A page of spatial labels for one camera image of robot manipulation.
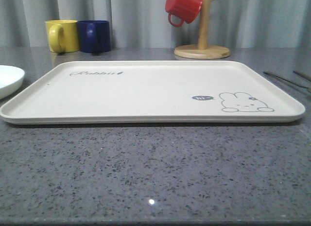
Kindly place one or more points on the yellow mug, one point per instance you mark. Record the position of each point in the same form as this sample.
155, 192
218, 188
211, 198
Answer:
62, 35

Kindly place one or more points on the dark blue mug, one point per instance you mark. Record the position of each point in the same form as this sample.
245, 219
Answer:
94, 36

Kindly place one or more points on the silver fork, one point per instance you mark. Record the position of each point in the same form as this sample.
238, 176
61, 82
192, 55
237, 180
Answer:
289, 81

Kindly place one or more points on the white round plate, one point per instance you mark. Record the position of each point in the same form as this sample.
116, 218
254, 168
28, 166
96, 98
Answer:
11, 79

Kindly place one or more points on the beige rabbit serving tray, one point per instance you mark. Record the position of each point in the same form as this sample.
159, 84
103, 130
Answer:
151, 91

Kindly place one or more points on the wooden mug tree stand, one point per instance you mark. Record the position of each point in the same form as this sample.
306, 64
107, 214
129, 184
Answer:
202, 50

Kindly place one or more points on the grey curtain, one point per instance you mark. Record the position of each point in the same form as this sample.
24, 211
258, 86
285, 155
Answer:
144, 23

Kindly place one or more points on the red mug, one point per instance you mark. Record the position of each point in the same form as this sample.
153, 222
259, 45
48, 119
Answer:
180, 11

